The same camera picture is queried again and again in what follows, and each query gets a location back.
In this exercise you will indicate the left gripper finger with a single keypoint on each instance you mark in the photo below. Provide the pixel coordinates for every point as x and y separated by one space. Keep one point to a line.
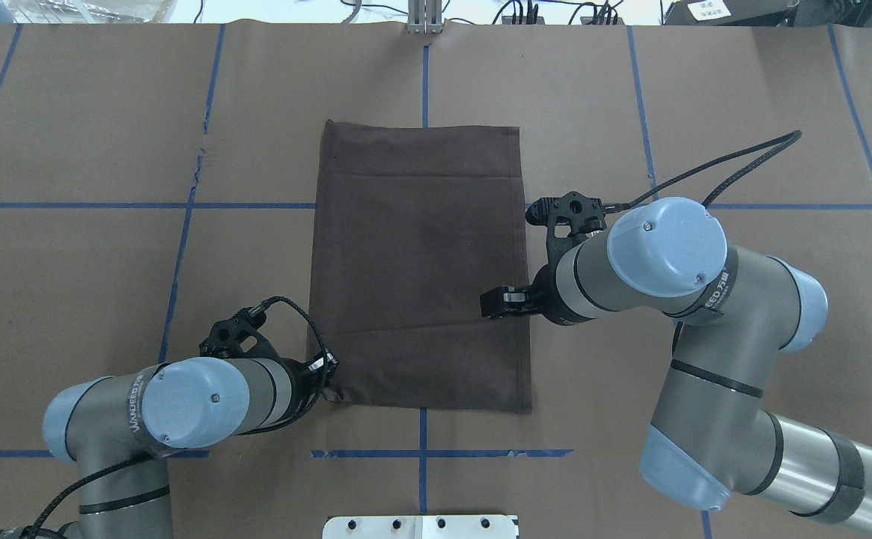
323 365

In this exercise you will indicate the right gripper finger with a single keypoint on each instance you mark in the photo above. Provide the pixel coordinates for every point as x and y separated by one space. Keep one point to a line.
505 302

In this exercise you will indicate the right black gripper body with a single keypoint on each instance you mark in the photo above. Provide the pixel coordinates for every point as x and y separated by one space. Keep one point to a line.
540 299

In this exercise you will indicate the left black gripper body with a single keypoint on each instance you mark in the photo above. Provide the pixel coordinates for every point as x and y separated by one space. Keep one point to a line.
300 380

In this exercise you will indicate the brown t-shirt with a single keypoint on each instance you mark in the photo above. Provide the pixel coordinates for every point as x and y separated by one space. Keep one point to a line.
411 226

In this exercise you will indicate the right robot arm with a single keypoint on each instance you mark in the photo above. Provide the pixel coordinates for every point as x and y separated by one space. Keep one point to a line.
735 311

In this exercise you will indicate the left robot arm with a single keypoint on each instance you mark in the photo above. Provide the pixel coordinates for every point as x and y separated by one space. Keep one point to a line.
121 431

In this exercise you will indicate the brown paper table cover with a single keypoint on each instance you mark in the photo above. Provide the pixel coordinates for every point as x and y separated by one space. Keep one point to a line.
154 179

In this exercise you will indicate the black power adapter box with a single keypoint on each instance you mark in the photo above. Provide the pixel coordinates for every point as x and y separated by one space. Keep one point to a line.
729 13

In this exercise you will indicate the plastic bag with cardboard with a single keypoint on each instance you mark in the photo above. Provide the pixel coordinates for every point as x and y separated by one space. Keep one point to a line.
89 12

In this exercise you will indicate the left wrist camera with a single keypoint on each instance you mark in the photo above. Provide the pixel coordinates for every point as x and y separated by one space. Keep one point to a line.
238 337

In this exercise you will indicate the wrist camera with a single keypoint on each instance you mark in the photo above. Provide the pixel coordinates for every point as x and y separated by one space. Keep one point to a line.
238 337
568 220

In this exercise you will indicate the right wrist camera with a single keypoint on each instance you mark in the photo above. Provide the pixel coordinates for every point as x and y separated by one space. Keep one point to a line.
568 220

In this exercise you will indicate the white camera mast base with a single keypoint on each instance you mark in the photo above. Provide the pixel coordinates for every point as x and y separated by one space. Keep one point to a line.
423 526

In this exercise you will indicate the aluminium frame post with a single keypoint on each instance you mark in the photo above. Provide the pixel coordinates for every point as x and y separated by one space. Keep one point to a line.
425 17

